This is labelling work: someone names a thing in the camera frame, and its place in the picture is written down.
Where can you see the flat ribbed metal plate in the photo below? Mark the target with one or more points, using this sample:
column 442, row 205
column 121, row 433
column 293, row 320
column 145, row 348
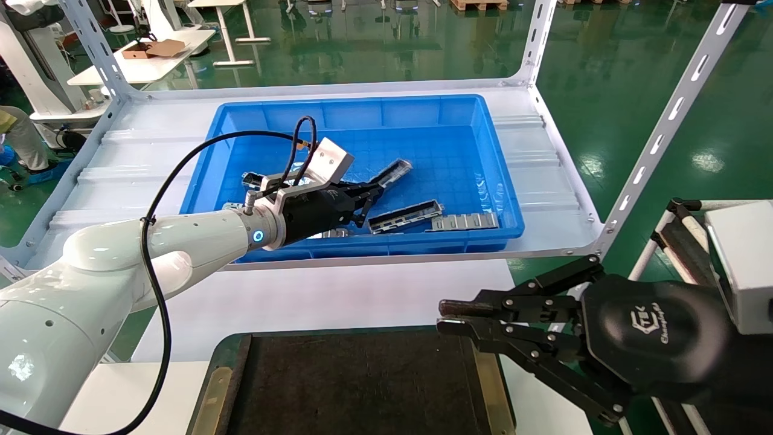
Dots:
column 464, row 222

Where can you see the brown cardboard box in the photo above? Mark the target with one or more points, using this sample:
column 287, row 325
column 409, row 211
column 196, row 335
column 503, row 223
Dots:
column 154, row 48

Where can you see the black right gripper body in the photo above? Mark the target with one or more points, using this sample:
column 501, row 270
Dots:
column 658, row 332

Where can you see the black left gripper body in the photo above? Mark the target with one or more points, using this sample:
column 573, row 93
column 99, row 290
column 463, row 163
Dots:
column 317, row 211

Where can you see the metal channel part black inside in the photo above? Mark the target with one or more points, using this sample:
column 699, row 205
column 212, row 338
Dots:
column 395, row 170
column 256, row 179
column 404, row 216

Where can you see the black container with brass edges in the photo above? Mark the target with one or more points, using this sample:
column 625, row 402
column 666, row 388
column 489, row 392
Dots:
column 362, row 386

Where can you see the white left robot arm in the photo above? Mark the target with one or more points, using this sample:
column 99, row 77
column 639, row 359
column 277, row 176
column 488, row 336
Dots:
column 181, row 241

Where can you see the white table with box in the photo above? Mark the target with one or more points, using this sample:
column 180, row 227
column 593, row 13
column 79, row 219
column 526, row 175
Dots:
column 145, row 66

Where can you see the white machine stand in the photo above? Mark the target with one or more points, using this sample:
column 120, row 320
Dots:
column 30, row 54

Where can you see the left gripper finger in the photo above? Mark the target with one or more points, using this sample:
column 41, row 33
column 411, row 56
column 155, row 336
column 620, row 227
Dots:
column 365, row 190
column 364, row 210

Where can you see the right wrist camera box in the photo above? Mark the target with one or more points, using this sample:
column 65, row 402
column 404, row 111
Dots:
column 746, row 266

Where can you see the white slotted metal rack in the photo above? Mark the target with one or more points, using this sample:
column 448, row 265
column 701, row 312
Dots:
column 109, row 175

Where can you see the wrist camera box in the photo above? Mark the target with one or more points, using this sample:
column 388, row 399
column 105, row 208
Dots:
column 746, row 266
column 329, row 160

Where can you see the blue plastic bin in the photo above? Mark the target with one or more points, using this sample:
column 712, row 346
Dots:
column 423, row 133

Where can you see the wooden pallet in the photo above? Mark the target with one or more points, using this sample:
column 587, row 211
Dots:
column 480, row 5

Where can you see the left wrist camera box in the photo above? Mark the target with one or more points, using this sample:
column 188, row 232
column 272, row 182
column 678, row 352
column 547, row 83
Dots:
column 329, row 160

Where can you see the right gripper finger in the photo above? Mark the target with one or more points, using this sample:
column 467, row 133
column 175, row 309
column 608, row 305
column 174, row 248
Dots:
column 531, row 302
column 543, row 353

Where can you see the person in beige trousers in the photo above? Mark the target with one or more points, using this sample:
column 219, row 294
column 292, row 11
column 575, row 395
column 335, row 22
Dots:
column 24, row 139

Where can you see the silver slotted metal bracket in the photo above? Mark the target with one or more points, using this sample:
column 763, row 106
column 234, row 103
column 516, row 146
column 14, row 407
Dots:
column 232, row 206
column 335, row 233

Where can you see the white pedestal table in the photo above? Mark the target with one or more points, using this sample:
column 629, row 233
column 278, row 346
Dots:
column 229, row 30

